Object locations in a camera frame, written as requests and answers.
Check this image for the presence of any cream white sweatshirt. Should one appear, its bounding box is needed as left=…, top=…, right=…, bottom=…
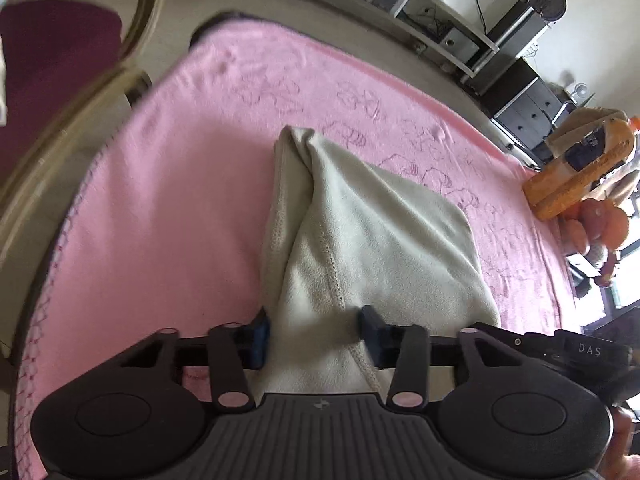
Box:
left=250, top=127, right=500, bottom=396

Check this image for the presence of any maroon gold-framed chair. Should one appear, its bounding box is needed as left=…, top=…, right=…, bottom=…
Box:
left=1, top=0, right=164, bottom=254

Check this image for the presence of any pink table blanket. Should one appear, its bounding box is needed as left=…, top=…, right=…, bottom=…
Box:
left=14, top=18, right=575, bottom=479

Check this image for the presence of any pile of unfolded clothes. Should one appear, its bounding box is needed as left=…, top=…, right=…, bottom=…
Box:
left=0, top=37, right=8, bottom=127

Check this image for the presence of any round black fan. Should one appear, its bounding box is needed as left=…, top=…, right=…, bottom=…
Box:
left=527, top=0, right=567, bottom=23

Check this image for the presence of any bowl of knitted fruit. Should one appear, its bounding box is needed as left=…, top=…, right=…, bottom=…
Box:
left=560, top=198, right=630, bottom=288

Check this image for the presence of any dark drawer cabinet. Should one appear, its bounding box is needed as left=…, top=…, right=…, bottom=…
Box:
left=480, top=58, right=570, bottom=152

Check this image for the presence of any orange juice bottle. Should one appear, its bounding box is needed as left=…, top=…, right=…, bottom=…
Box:
left=522, top=122, right=636, bottom=221

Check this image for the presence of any operator hand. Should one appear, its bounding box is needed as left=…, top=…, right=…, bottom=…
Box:
left=598, top=408, right=640, bottom=480

